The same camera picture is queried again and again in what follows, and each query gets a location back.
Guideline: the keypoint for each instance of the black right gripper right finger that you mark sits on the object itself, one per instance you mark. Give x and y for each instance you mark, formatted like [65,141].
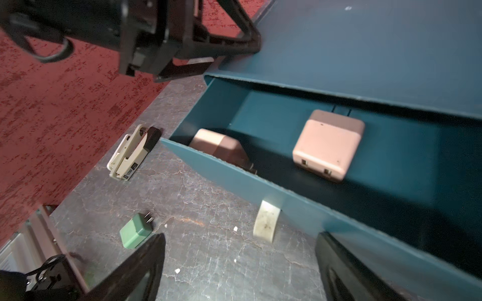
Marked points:
[345,277]

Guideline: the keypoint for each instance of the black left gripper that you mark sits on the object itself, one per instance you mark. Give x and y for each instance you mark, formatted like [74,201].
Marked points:
[148,35]

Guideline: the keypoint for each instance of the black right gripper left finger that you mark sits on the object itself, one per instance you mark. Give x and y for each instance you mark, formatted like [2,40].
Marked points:
[138,277]

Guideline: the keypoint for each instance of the pink plug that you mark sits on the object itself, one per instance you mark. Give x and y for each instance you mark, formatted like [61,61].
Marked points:
[327,144]
[222,147]

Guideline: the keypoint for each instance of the teal drawer cabinet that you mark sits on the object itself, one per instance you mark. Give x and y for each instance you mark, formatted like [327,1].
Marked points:
[409,207]

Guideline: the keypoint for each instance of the green plug left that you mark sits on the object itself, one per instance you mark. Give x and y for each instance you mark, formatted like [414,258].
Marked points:
[136,230]

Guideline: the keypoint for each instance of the beige stapler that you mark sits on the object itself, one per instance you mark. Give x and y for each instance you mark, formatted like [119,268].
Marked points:
[132,151]

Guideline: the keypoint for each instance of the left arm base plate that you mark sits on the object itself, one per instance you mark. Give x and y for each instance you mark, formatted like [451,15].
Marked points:
[55,280]

